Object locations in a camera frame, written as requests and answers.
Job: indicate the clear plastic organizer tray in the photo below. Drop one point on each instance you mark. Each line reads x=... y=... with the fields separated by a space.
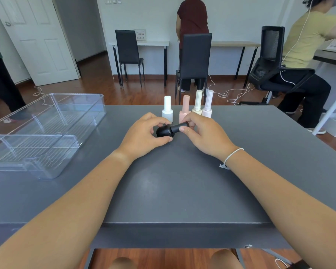
x=81 y=112

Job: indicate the person's right forearm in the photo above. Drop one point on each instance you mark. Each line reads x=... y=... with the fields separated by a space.
x=291 y=210

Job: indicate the grey table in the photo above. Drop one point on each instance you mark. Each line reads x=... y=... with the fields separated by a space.
x=184 y=187

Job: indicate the cream ribbed brush cap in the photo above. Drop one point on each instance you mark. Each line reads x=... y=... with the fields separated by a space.
x=198 y=100

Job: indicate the person's left hand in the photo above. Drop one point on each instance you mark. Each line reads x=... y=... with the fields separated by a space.
x=140 y=142

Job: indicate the pink square brush cap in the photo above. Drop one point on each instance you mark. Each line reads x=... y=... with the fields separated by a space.
x=186 y=103

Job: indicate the wooden desk with black legs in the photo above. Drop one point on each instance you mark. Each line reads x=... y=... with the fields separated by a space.
x=235 y=43

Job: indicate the person's leg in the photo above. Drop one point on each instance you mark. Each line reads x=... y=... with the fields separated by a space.
x=122 y=263
x=222 y=259

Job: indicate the person's left forearm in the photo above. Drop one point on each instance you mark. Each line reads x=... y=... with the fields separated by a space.
x=64 y=215

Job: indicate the person's right leg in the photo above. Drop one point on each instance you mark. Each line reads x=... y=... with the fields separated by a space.
x=222 y=259

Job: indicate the lilac ribbed brush cap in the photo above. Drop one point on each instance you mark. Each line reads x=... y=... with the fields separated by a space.
x=209 y=99

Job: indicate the white wall switch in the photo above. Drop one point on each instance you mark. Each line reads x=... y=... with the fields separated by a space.
x=114 y=0

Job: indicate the person's left leg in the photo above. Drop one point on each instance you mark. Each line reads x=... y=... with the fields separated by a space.
x=122 y=263

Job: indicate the black nail polish bottle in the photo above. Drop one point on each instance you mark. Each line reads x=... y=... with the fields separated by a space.
x=163 y=132

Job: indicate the white panelled door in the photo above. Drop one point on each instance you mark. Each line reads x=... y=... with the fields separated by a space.
x=39 y=47

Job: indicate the black-topped desk with white legs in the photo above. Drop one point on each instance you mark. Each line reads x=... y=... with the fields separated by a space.
x=330 y=57

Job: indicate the white socket panel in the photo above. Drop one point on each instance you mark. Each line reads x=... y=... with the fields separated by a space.
x=140 y=35

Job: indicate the black mesh office chair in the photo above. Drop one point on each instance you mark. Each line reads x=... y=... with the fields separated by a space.
x=264 y=72

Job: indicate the black dining chair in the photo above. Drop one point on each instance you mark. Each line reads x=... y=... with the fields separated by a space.
x=126 y=46
x=196 y=56

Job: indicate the person's right hand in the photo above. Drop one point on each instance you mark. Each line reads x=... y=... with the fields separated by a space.
x=210 y=137

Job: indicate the white desk with black legs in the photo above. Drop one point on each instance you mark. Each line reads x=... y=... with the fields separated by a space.
x=154 y=43

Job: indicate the clear plastic divider insert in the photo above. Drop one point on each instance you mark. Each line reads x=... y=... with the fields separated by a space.
x=50 y=156

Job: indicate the white nail polish bottle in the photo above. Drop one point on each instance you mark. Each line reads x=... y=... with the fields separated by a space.
x=167 y=115

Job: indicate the pink square nail polish bottle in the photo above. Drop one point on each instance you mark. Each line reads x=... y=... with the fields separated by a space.
x=182 y=116

